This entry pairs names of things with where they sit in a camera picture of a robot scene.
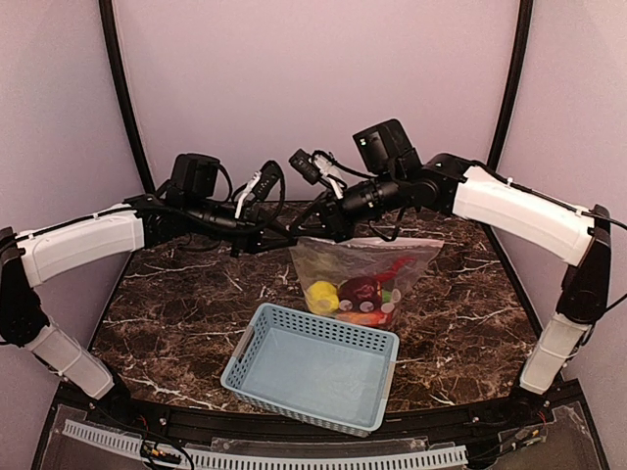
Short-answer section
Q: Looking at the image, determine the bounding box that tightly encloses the clear zip top bag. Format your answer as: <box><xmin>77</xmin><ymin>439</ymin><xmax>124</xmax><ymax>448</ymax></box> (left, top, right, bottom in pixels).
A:
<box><xmin>290</xmin><ymin>237</ymin><xmax>444</xmax><ymax>328</ymax></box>

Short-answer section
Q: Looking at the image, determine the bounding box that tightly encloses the yellow toy pepper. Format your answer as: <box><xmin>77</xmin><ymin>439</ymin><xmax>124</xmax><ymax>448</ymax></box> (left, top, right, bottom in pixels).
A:
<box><xmin>305</xmin><ymin>280</ymin><xmax>339</xmax><ymax>315</ymax></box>

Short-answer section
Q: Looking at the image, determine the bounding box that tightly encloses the dark red toy pepper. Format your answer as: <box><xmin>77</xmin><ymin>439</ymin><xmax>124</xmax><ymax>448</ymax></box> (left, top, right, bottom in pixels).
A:
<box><xmin>338</xmin><ymin>276</ymin><xmax>382</xmax><ymax>312</ymax></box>

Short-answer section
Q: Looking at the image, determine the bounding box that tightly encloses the red toy chili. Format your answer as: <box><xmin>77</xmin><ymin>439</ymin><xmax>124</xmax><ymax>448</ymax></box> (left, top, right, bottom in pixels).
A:
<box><xmin>375</xmin><ymin>257</ymin><xmax>415</xmax><ymax>284</ymax></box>

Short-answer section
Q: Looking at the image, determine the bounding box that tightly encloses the orange red toy pepper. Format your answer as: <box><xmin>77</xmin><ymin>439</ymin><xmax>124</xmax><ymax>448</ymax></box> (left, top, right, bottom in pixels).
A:
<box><xmin>336</xmin><ymin>312</ymin><xmax>389</xmax><ymax>328</ymax></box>

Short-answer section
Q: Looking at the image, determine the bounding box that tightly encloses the light blue plastic basket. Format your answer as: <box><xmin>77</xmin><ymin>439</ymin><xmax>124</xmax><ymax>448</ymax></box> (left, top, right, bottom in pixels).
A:
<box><xmin>220</xmin><ymin>304</ymin><xmax>400</xmax><ymax>438</ymax></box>

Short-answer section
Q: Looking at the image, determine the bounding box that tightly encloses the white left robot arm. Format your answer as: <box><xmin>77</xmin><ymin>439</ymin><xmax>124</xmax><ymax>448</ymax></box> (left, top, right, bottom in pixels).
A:
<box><xmin>1</xmin><ymin>153</ymin><xmax>286</xmax><ymax>402</ymax></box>

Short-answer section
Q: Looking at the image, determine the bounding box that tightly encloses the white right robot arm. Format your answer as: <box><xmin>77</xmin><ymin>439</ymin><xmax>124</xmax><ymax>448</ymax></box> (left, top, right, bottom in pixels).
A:
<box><xmin>289</xmin><ymin>118</ymin><xmax>614</xmax><ymax>395</ymax></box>

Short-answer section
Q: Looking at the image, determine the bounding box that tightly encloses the white slotted cable duct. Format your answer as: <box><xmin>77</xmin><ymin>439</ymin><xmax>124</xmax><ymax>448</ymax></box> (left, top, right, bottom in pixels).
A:
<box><xmin>62</xmin><ymin>419</ymin><xmax>468</xmax><ymax>469</ymax></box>

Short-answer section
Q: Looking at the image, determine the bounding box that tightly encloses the black front frame rail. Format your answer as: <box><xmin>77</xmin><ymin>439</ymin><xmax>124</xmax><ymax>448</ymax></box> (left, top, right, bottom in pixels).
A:
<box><xmin>121</xmin><ymin>396</ymin><xmax>520</xmax><ymax>445</ymax></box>

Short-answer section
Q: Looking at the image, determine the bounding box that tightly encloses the black enclosure frame post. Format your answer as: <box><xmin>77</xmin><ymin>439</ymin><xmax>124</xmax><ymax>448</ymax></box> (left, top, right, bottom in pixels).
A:
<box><xmin>98</xmin><ymin>0</ymin><xmax>155</xmax><ymax>193</ymax></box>

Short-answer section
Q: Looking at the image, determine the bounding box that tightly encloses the black right frame post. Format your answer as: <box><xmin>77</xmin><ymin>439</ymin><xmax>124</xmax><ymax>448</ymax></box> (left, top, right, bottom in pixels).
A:
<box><xmin>487</xmin><ymin>0</ymin><xmax>534</xmax><ymax>169</ymax></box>

